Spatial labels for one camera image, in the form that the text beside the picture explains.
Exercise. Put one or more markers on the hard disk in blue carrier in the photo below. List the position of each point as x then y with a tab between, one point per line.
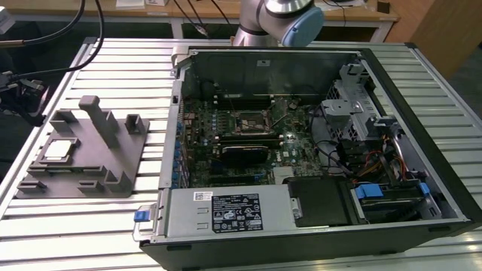
368	192

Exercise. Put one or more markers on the silver power supply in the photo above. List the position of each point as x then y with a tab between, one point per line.
181	214

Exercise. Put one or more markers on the grey parts rack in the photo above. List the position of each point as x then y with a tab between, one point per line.
94	169

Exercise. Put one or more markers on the black PC case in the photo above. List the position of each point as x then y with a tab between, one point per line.
264	254

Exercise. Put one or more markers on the small black box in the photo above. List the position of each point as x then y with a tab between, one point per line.
384	6

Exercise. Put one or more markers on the white box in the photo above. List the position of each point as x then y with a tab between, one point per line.
130	2
157	2

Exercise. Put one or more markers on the wooden desk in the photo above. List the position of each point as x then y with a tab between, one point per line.
359	15

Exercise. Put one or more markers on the wooden cabinet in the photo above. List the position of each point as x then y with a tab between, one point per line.
444	36

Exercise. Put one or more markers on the silver metal drive cage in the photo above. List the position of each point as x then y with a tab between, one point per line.
339	108

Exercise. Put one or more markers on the silver chipset heatsink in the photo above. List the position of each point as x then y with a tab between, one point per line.
285	173

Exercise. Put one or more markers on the RAM slot with white clips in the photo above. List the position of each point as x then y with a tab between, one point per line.
245	97
249	143
245	104
249	137

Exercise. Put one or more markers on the black expansion slot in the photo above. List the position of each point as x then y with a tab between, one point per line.
230	179

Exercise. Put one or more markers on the black graphics card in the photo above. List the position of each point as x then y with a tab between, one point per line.
245	155

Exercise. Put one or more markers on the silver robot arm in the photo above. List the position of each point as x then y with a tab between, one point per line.
264	17

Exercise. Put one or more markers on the CPU socket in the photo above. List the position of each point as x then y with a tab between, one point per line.
252	122

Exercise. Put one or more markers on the blue plastic latch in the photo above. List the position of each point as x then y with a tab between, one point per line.
141	216

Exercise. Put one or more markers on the green motherboard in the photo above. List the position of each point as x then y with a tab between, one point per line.
305	158

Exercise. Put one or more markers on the grey case latch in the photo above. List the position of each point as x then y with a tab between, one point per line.
180	55

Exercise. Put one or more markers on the silver CPU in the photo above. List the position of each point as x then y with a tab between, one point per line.
60	152

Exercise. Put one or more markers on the round coin battery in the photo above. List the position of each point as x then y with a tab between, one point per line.
292	105

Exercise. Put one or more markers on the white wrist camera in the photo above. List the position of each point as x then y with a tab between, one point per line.
6	21

